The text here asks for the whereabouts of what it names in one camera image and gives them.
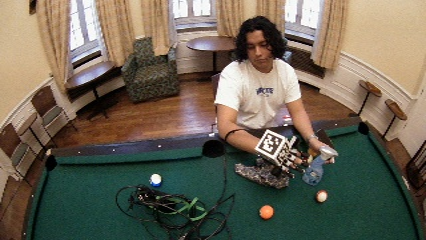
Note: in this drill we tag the wooden chair behind person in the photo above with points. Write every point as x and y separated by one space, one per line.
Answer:
215 100

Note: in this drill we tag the orange billiard ball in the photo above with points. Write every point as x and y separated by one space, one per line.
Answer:
267 212

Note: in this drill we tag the round wooden table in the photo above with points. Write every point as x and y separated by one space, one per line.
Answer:
212 43

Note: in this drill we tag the silver wristwatch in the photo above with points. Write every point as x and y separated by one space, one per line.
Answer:
312 137

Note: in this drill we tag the blue and grey sock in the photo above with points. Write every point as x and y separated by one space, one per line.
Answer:
315 171

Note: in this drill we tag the wooden chair with grey seat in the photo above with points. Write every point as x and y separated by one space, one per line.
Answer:
51 111
15 150

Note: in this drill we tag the dark wooden side table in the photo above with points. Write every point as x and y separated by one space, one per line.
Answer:
91 75

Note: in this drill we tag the green patterned armchair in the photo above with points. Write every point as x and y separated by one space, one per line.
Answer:
151 75

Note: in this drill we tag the beige curtain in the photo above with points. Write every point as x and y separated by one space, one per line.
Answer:
156 26
115 30
331 33
54 40
271 10
229 16

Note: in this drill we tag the white marker cube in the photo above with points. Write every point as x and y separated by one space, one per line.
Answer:
271 143

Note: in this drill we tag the small wooden pedestal table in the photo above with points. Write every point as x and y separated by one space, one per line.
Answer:
370 88
396 109

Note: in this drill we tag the dark radiator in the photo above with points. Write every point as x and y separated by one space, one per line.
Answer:
307 61

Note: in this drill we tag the dark wooden chair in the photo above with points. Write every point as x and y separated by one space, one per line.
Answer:
418 166

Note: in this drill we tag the blue and white billiard ball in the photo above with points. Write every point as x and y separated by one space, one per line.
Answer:
156 180

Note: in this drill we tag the the person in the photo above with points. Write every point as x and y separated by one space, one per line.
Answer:
257 96

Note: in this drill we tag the dark wooden pool table rail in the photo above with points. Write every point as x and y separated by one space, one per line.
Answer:
134 145

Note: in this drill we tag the red and white billiard ball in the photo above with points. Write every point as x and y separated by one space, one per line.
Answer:
321 196

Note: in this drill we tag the window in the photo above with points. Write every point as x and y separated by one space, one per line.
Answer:
193 10
83 26
303 16

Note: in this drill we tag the black pool table pocket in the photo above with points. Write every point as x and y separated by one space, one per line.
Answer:
51 163
213 148
364 128

